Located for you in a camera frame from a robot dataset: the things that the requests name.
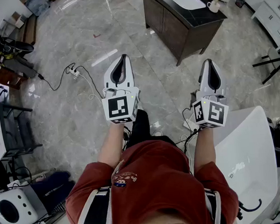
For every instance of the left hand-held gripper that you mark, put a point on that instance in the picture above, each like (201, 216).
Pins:
(117, 108)

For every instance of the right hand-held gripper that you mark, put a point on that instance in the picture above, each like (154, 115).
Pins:
(215, 113)

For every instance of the white ceramic mug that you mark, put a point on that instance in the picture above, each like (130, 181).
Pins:
(214, 8)

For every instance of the person's left forearm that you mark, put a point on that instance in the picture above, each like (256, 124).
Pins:
(111, 144)

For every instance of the person's right forearm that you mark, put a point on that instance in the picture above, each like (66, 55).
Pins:
(203, 147)

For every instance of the person's right shoe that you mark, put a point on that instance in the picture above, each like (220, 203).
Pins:
(157, 132)

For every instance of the black legged chair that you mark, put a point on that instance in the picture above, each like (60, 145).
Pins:
(275, 54)

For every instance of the white bathtub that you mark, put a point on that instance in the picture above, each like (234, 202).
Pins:
(247, 149)

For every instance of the white drawer cabinet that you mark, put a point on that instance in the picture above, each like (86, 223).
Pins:
(267, 16)

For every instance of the black office chair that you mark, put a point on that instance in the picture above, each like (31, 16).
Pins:
(24, 47)

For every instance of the brown wooden board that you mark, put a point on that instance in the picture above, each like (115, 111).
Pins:
(31, 30)

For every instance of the person's red shirt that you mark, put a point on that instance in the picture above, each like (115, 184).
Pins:
(159, 179)

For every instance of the brown wooden box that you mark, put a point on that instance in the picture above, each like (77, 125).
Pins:
(8, 77)

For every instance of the small open cardboard box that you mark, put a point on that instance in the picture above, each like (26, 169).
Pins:
(19, 20)

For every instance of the person's chin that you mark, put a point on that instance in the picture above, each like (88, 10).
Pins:
(171, 223)

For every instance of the white round-speaker device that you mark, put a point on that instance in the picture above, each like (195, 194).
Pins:
(19, 201)

